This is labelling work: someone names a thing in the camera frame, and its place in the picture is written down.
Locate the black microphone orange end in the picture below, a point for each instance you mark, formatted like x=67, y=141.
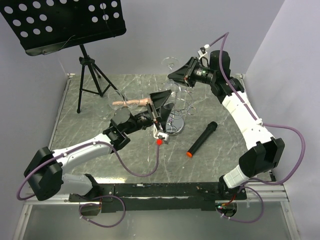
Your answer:
x=211, y=127

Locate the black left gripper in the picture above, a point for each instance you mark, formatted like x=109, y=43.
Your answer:
x=160, y=111

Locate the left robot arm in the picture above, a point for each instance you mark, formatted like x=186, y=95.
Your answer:
x=49, y=174

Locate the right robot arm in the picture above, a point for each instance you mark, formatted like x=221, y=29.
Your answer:
x=263, y=149

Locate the black music stand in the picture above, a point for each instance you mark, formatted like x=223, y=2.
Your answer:
x=47, y=26

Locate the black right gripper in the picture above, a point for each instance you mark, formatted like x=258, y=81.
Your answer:
x=185, y=73

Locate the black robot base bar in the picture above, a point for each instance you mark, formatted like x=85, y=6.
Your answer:
x=159, y=196

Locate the aluminium frame rail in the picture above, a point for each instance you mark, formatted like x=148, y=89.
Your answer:
x=227, y=210

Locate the chrome wine glass rack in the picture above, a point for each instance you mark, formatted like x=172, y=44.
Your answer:
x=180, y=104

